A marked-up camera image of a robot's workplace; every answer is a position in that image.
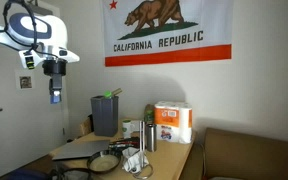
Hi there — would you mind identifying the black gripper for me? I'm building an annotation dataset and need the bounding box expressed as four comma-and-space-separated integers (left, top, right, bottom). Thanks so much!
48, 73, 64, 105

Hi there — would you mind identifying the dark bowl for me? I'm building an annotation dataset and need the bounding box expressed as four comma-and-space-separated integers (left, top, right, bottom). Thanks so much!
86, 149, 123, 175

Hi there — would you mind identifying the small photo on door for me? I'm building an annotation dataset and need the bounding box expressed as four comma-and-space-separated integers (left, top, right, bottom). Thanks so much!
19, 75, 33, 90

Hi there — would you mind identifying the wooden chair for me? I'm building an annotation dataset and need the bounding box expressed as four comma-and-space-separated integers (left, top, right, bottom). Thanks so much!
79, 114, 95, 137

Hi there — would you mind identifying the white door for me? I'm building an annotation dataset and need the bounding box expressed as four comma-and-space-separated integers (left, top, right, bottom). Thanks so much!
0, 0, 68, 180

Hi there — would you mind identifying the green capped bottle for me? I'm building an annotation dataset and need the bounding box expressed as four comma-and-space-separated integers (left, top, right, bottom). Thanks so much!
103, 90, 114, 100

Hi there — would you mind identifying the gray plastic bin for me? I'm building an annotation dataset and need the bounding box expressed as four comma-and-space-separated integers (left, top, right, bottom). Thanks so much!
90, 95, 120, 138

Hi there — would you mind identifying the silver laptop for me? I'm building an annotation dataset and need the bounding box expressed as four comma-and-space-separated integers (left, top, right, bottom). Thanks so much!
51, 139, 112, 162

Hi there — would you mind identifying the brown cardboard tube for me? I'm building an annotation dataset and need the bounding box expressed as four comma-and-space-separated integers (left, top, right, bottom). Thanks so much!
111, 87, 123, 97

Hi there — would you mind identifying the black pen pouch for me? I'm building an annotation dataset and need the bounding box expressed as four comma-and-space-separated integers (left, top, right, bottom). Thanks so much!
108, 136, 141, 150

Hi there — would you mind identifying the gray door closer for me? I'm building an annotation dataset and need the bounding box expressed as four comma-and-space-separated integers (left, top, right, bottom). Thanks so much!
33, 2, 54, 17

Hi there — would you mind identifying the small green bottle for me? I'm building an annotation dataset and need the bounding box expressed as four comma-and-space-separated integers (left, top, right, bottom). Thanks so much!
144, 109, 155, 125

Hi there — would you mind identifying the metal paper towel holder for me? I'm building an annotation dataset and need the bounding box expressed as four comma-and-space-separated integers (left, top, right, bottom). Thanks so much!
132, 120, 154, 180

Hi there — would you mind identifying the crumpled white cloth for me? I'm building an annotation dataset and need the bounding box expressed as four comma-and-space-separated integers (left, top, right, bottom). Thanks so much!
121, 147, 150, 173

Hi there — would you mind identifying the steel tumbler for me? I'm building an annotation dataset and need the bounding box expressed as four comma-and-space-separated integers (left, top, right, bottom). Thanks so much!
145, 123, 158, 153

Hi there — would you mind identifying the orange paper towel pack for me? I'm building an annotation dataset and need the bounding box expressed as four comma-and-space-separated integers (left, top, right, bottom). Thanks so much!
153, 100, 194, 145

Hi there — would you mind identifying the California Republic flag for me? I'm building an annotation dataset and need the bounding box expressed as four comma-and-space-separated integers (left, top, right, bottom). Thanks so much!
99, 0, 235, 68

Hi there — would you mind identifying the brown couch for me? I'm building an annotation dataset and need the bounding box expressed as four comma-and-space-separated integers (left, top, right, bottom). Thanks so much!
202, 127, 288, 180

